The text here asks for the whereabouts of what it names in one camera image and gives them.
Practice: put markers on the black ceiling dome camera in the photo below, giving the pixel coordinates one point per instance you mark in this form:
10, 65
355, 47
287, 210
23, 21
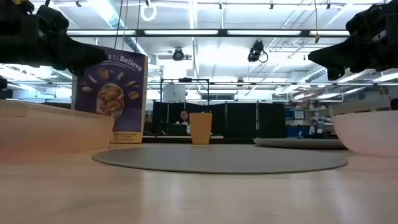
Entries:
178, 55

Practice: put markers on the pale pink bowl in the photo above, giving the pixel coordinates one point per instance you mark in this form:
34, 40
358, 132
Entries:
370, 133

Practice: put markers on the blue storage bin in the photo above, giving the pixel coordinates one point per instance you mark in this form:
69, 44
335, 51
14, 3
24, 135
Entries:
293, 132

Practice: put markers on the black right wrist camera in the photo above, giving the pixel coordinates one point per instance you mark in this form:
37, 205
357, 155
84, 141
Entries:
365, 17

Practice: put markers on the person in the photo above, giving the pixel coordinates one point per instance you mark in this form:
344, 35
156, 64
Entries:
184, 118

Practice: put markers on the grey plate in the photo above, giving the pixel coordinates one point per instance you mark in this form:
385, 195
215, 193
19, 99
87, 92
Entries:
298, 143

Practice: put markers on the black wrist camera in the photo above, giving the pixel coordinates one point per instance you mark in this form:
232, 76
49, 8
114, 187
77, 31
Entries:
53, 20
365, 17

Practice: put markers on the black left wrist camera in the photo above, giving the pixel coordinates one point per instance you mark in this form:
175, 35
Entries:
53, 20

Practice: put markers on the small orange cup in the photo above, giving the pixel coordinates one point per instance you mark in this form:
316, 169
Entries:
201, 129

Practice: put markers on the round grey placemat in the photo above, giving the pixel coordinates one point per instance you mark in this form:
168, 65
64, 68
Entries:
217, 158

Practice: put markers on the purple raisin cereal box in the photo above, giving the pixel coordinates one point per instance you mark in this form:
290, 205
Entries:
124, 109

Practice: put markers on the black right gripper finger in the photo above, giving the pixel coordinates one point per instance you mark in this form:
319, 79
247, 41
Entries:
332, 73
332, 56

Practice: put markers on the black ceiling-mounted camera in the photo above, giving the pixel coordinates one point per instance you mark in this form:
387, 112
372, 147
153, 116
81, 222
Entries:
255, 51

